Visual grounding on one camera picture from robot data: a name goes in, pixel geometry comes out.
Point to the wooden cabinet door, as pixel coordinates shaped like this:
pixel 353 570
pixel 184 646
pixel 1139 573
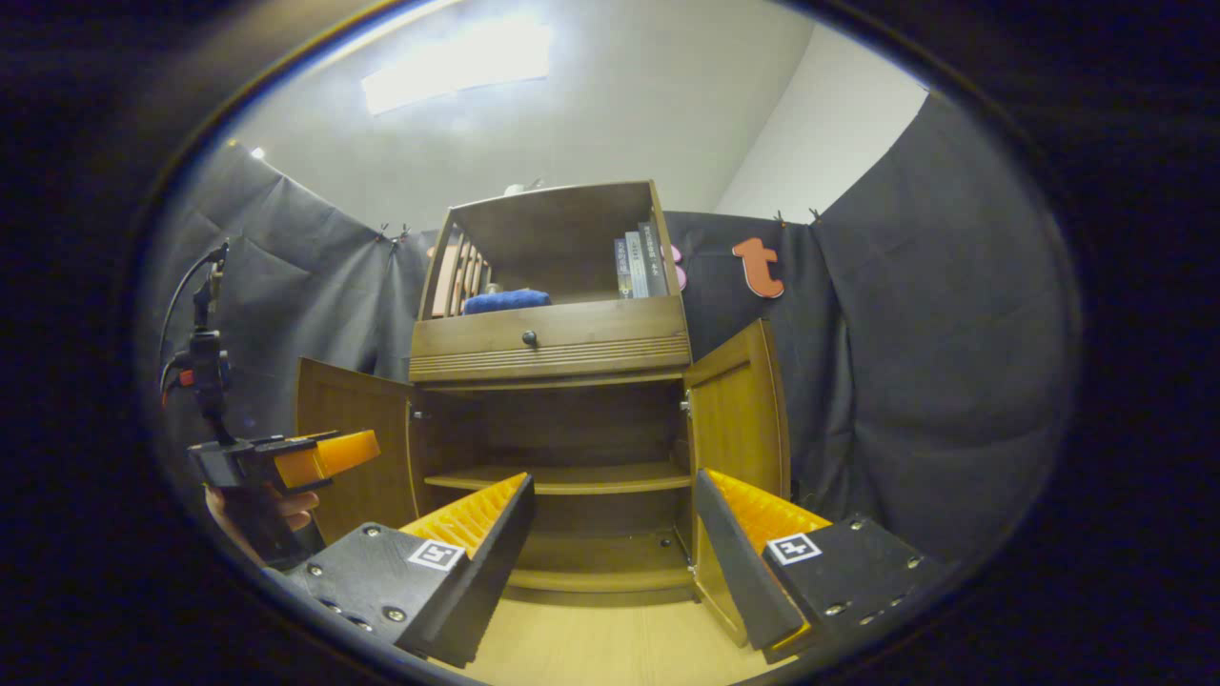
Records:
pixel 353 410
pixel 739 419

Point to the black backdrop cloth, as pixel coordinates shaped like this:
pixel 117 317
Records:
pixel 905 381

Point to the wooden double-door shoe cabinet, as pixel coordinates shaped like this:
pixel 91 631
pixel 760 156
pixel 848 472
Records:
pixel 553 353

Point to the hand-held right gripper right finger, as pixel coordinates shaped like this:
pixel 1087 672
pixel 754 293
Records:
pixel 739 572

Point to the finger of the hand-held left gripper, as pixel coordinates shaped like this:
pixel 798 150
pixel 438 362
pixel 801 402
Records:
pixel 329 455

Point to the grey book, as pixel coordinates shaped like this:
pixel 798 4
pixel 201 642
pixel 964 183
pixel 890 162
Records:
pixel 636 267

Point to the wooden cabinet drawer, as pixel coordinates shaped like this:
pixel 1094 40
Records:
pixel 572 338

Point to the wooden inner cabinet shelf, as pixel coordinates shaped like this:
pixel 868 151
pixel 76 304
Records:
pixel 591 476

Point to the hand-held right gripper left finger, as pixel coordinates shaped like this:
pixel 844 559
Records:
pixel 496 562

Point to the ceiling light panel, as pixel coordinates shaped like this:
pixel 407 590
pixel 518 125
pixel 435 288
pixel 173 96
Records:
pixel 457 67

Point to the dark blue book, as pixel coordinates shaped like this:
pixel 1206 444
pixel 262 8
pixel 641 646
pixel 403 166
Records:
pixel 621 272

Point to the blue folded cloth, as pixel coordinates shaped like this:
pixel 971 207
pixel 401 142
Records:
pixel 505 302

